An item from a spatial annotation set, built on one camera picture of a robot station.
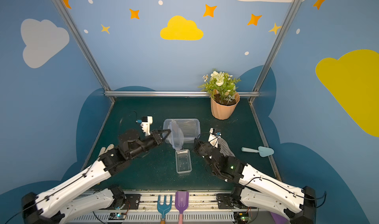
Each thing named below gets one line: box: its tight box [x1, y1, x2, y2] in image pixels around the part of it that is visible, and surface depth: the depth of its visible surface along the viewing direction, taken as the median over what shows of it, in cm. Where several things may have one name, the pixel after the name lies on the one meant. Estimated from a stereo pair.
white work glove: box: [96, 143, 115, 161], surface depth 95 cm
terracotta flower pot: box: [210, 92, 241, 120], surface depth 101 cm
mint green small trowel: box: [241, 146, 275, 157], surface depth 95 cm
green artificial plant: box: [197, 71, 241, 105], surface depth 95 cm
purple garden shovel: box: [174, 190, 190, 224], surface depth 75 cm
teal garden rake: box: [156, 194, 173, 224], surface depth 74 cm
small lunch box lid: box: [167, 120, 185, 151], surface depth 72 cm
